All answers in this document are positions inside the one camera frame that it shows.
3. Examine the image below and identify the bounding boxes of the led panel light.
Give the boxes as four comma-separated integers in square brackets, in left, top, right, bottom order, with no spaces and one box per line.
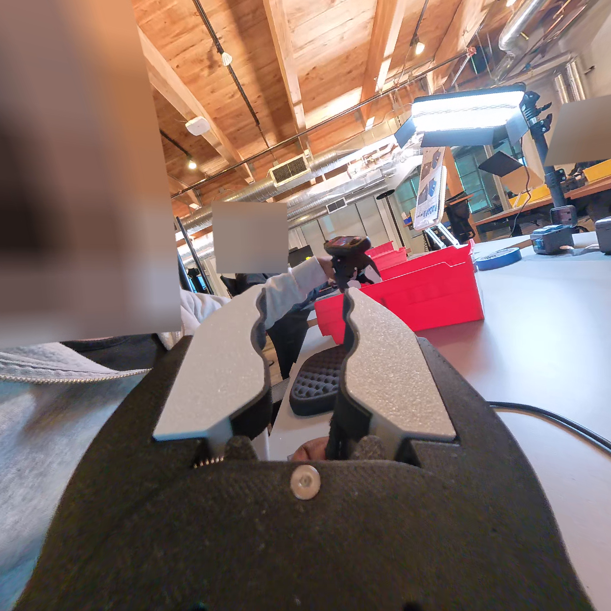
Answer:
[410,82,573,211]

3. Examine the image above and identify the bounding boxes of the instruction poster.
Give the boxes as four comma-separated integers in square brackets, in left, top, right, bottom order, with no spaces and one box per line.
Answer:
[413,145,448,232]

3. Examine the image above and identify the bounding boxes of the blue tape roll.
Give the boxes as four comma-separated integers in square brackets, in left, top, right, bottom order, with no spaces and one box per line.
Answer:
[475,247,523,272]

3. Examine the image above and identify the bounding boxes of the thin black cable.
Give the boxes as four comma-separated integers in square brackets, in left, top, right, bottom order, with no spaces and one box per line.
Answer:
[489,402,611,453]

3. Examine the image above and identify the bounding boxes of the black quilted foam pad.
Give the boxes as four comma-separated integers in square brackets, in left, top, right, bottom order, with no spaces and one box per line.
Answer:
[289,345,349,417]

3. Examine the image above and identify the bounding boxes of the black inner shirt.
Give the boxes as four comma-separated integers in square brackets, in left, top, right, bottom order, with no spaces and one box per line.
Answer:
[62,334,169,372]

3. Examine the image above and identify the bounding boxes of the black floor lamp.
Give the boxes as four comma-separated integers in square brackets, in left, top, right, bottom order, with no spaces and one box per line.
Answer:
[376,188,399,245]

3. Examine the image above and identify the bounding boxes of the silver ventilation duct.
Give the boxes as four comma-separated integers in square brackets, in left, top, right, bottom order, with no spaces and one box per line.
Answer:
[181,145,399,239]

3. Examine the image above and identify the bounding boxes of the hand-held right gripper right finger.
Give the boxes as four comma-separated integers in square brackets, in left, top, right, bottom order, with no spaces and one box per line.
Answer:
[328,287,458,461]

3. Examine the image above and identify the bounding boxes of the red plastic bin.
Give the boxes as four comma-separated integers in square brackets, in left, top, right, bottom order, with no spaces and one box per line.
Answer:
[363,240,409,282]
[314,239,485,345]

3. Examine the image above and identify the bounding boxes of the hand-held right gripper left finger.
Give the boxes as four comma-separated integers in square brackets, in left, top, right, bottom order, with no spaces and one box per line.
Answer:
[153,285,273,458]

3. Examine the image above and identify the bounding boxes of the person's left forearm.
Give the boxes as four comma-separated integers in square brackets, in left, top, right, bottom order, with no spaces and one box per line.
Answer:
[262,257,335,331]

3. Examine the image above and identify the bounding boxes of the black battery pack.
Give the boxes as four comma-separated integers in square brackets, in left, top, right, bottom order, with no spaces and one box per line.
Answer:
[531,224,576,256]

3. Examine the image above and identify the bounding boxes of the white air vent grille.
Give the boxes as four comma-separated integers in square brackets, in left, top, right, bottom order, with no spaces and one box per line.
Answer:
[267,154,311,187]

